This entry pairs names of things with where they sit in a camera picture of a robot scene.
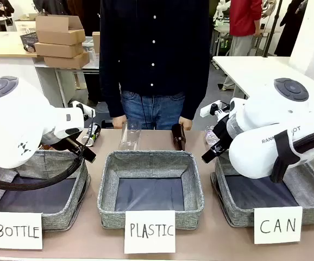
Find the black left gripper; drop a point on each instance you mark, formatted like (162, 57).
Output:
(74, 146)

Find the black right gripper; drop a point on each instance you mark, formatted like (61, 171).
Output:
(223, 133)

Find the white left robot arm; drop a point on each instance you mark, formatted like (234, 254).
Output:
(10, 122)

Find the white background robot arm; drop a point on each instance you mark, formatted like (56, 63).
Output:
(219, 11)

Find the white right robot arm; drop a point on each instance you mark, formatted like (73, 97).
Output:
(254, 152)

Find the person's right forearm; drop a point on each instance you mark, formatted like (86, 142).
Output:
(110, 92)

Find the person's left forearm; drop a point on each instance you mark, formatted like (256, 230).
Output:
(197, 92)

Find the black green drink can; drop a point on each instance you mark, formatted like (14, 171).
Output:
(93, 133)

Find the grey basket labelled plastic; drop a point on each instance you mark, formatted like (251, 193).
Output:
(149, 166)

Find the grey basket labelled can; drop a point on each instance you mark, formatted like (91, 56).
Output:
(238, 214)

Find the grey basket labelled bottle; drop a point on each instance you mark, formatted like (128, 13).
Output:
(64, 217)

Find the white paper sign CAN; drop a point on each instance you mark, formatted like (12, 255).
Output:
(277, 225)

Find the person's left hand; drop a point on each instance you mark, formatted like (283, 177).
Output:
(187, 123)

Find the person's right hand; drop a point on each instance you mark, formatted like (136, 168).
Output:
(119, 122)

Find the crumpled clear plastic bottle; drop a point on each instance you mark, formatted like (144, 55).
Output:
(210, 136)

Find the brown glass bottle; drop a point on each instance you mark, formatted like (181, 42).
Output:
(179, 138)

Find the white paper sign PLASTIC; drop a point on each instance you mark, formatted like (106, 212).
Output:
(149, 231)

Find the empty white table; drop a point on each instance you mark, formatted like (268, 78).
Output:
(254, 70)

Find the flat closed cardboard box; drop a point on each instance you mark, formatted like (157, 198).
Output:
(59, 50)
(67, 61)

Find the white paper sign BOTTLE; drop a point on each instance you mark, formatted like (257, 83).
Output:
(15, 230)

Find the small upright cardboard box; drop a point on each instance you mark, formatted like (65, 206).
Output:
(96, 42)

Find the person in dark shirt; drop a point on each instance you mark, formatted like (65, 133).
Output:
(154, 54)

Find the open cardboard box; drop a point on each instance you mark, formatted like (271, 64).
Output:
(60, 31)

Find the person in red top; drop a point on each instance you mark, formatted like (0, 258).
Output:
(244, 19)

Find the light wooden table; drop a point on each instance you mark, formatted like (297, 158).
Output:
(2, 46)

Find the black tripod pole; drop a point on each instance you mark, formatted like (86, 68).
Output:
(272, 27)

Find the white plastic crate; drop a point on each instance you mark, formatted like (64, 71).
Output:
(25, 26)

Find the person in black coat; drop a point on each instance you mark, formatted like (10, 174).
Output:
(291, 30)

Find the person in black printed sweater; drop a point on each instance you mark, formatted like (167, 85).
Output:
(2, 11)

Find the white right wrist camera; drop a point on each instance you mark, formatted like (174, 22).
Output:
(207, 110)

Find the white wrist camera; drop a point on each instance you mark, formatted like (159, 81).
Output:
(76, 104)
(207, 110)

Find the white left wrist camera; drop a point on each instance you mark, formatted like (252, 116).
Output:
(76, 104)

